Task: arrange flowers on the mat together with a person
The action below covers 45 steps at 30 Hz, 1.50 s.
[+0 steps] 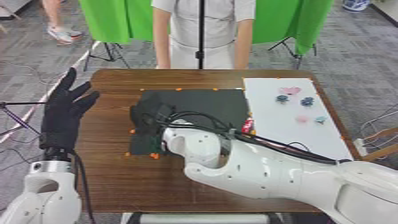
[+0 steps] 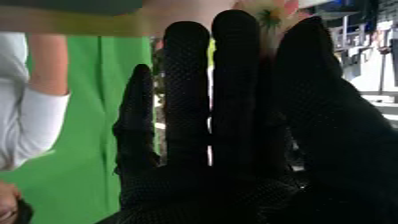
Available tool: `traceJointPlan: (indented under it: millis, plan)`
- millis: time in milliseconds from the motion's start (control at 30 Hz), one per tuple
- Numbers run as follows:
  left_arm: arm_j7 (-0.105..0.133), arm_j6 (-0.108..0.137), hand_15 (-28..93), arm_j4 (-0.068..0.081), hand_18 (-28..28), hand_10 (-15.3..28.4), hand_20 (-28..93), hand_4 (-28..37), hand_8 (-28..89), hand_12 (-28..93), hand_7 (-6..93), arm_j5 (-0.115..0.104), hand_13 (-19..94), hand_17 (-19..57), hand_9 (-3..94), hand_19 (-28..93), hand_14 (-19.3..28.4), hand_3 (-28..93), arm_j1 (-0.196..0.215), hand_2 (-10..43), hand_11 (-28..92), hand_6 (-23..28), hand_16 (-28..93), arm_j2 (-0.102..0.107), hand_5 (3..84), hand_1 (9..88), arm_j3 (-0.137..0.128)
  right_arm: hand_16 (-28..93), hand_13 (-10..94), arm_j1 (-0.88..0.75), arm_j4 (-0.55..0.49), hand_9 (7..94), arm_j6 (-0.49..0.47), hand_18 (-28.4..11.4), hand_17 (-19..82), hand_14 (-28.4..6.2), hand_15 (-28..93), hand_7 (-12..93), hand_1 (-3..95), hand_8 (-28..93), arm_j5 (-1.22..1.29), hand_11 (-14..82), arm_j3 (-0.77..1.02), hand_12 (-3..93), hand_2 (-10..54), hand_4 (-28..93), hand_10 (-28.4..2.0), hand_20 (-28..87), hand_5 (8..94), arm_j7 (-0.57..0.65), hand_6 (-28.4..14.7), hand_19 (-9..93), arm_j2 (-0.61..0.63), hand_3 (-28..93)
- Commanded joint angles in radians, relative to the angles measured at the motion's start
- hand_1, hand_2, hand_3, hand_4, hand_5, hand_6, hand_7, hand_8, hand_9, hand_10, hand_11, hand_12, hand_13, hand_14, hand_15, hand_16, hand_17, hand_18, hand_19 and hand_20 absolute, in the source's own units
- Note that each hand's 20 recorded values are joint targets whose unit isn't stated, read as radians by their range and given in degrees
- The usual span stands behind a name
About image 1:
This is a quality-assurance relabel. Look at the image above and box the small pink flower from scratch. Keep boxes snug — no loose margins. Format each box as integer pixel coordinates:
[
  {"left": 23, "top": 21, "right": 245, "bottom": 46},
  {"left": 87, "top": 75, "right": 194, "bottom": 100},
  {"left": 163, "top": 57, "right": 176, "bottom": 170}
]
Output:
[{"left": 293, "top": 114, "right": 313, "bottom": 124}]

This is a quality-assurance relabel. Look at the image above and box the black stand pole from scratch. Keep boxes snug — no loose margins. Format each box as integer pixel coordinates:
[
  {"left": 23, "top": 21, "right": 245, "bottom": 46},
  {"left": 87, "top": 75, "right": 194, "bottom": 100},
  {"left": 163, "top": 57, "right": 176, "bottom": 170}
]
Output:
[{"left": 194, "top": 0, "right": 208, "bottom": 70}]

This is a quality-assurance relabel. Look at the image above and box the black cable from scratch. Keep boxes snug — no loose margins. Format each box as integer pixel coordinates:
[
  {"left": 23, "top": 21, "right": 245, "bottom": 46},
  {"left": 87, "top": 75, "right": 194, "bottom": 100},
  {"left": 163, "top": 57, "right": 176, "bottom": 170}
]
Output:
[
  {"left": 155, "top": 110, "right": 254, "bottom": 137},
  {"left": 69, "top": 150, "right": 98, "bottom": 224}
]

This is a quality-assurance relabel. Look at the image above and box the blue and white vase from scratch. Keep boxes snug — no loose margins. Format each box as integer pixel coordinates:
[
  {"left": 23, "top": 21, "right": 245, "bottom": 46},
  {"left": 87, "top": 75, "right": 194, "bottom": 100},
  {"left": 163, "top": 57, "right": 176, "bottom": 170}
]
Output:
[{"left": 341, "top": 0, "right": 373, "bottom": 13}]

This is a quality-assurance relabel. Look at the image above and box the person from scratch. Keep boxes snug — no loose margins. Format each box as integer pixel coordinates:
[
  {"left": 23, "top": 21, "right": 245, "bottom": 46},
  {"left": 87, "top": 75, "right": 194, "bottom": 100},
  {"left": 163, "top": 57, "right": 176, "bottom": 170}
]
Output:
[
  {"left": 39, "top": 0, "right": 85, "bottom": 46},
  {"left": 151, "top": 0, "right": 258, "bottom": 71}
]

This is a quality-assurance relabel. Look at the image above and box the pale grey bar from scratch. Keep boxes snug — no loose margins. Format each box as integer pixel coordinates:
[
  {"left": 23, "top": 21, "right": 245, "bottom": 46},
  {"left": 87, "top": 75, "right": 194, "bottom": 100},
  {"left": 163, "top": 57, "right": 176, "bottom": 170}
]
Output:
[{"left": 121, "top": 212, "right": 282, "bottom": 224}]

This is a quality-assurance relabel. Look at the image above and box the white sheet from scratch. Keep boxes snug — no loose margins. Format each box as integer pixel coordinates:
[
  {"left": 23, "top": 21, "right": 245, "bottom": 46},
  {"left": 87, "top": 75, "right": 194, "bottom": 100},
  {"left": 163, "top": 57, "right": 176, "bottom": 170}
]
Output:
[{"left": 242, "top": 77, "right": 357, "bottom": 161}]

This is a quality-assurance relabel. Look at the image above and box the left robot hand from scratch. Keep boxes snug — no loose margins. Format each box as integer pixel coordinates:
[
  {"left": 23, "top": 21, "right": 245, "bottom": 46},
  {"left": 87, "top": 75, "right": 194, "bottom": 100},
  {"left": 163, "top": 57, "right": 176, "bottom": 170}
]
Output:
[{"left": 37, "top": 67, "right": 101, "bottom": 152}]

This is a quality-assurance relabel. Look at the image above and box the black tripod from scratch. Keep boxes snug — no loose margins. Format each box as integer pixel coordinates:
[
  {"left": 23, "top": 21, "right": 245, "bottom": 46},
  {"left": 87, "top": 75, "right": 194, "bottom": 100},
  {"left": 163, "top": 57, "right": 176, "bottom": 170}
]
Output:
[
  {"left": 80, "top": 40, "right": 133, "bottom": 73},
  {"left": 265, "top": 35, "right": 320, "bottom": 70}
]

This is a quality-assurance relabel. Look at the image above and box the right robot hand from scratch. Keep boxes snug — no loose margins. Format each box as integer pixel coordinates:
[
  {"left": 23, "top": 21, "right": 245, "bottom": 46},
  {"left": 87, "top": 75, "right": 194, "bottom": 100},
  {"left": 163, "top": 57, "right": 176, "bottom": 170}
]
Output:
[{"left": 128, "top": 94, "right": 179, "bottom": 135}]

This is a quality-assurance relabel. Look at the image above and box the dark mat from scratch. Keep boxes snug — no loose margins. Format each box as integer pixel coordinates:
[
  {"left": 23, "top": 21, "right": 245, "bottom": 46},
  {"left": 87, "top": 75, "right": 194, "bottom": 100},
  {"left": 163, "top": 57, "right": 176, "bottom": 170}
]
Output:
[{"left": 126, "top": 88, "right": 250, "bottom": 158}]

